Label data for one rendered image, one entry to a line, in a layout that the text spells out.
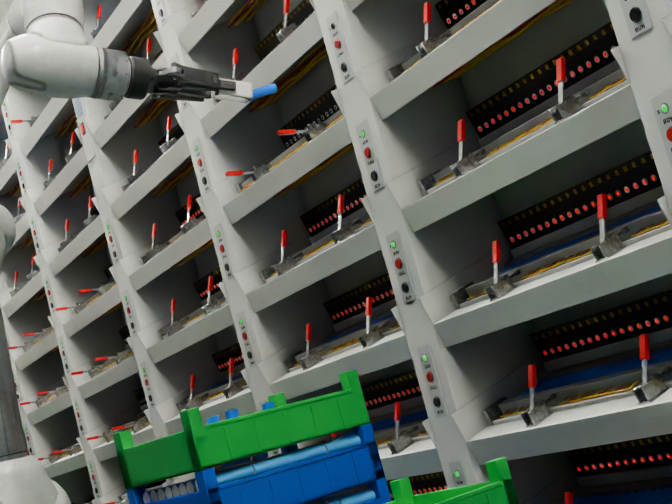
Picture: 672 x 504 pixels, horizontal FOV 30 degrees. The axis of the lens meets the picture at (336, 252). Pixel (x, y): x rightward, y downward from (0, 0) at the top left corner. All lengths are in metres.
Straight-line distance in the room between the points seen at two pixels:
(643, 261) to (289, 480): 0.55
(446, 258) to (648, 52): 0.67
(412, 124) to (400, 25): 0.18
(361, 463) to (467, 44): 0.65
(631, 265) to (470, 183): 0.36
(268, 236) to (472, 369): 0.81
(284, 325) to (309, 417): 1.02
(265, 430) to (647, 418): 0.51
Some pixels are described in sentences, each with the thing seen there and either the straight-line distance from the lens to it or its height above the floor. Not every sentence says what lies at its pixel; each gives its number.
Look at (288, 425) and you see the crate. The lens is 1.73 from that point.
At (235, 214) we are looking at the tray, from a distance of 2.74.
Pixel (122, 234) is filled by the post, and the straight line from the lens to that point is 3.44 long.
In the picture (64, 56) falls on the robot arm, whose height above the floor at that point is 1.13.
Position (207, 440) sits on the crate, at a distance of 1.65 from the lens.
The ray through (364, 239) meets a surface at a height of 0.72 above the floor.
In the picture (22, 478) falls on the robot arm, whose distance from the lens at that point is 2.61.
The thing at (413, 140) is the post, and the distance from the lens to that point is 2.19.
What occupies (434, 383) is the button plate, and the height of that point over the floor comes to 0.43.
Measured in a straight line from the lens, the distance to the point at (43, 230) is 4.13.
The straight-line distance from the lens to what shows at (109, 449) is 3.89.
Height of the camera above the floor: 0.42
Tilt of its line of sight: 7 degrees up
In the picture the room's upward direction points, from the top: 15 degrees counter-clockwise
